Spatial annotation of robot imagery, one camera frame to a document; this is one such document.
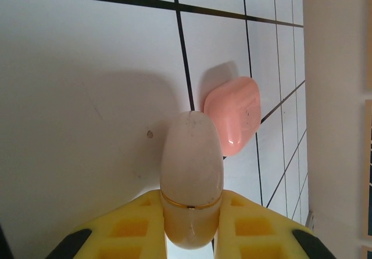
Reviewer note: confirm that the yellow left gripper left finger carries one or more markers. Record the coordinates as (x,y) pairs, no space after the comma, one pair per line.
(128,230)

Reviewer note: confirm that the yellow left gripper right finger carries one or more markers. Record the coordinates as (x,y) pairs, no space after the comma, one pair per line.
(255,230)

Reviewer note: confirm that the pink earbud charging case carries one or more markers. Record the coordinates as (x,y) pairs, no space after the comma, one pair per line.
(235,116)

